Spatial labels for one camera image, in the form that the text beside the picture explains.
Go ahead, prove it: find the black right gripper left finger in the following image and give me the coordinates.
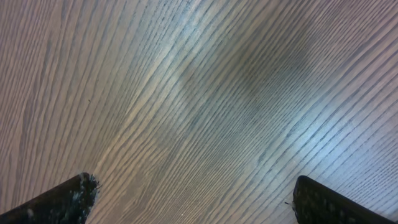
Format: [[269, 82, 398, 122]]
[[1, 172, 100, 224]]

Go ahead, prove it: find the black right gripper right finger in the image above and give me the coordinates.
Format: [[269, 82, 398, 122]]
[[292, 175, 395, 224]]

